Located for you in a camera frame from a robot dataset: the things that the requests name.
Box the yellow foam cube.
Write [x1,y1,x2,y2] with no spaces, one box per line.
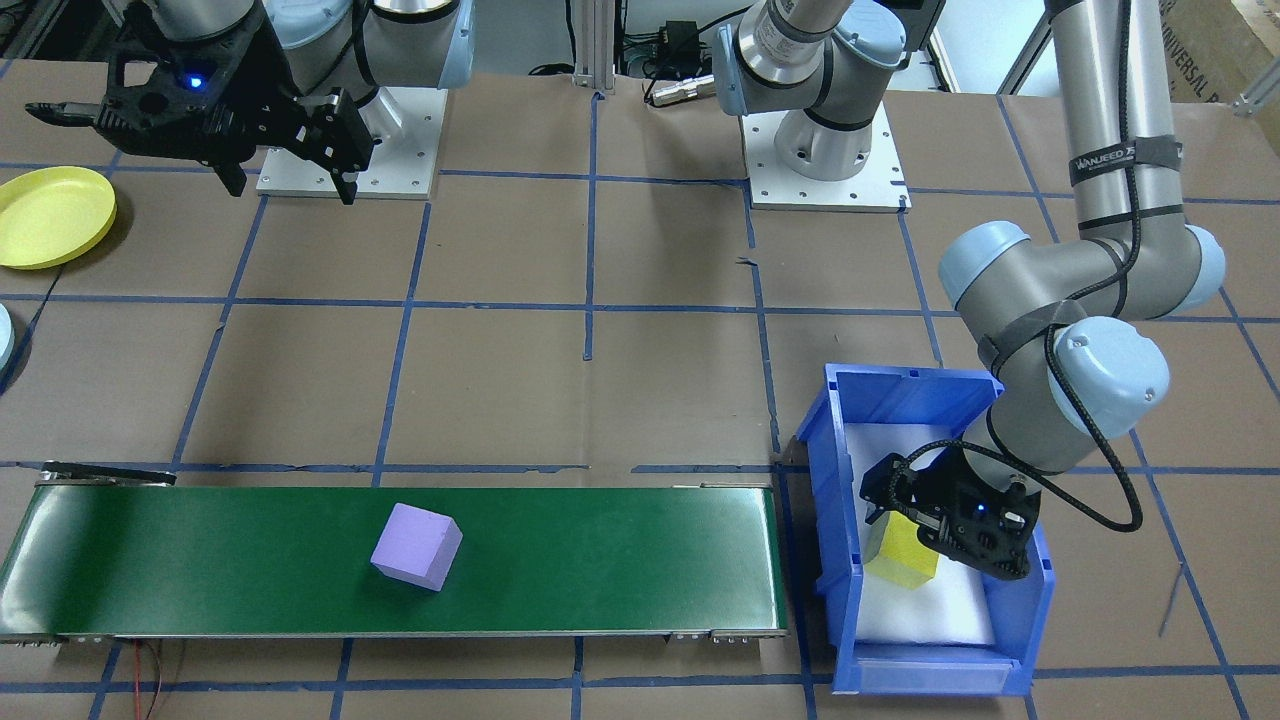
[865,510,941,591]

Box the purple foam cube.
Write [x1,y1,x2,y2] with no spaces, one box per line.
[370,503,464,593]

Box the yellow plastic plate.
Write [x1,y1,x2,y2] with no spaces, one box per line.
[0,165,118,271]

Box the blue plastic storage bin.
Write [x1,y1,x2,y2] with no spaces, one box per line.
[795,362,1057,698]

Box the white foam pad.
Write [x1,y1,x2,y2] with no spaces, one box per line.
[845,422,998,646]

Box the green conveyor belt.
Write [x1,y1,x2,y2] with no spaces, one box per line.
[0,460,791,646]

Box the silver metal cylinder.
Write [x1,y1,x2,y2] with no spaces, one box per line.
[645,78,717,107]

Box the small black adapter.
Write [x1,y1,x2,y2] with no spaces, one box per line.
[658,20,703,61]

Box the brown cardboard box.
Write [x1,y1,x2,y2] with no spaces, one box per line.
[1185,0,1280,106]

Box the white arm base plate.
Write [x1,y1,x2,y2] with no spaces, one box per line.
[255,85,449,201]
[745,100,913,213]

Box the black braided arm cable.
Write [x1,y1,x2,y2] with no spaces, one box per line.
[980,130,1146,534]

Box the aluminium extrusion post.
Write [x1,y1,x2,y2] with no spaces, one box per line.
[570,0,613,93]

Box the red and black wire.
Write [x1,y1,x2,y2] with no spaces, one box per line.
[130,640,191,720]

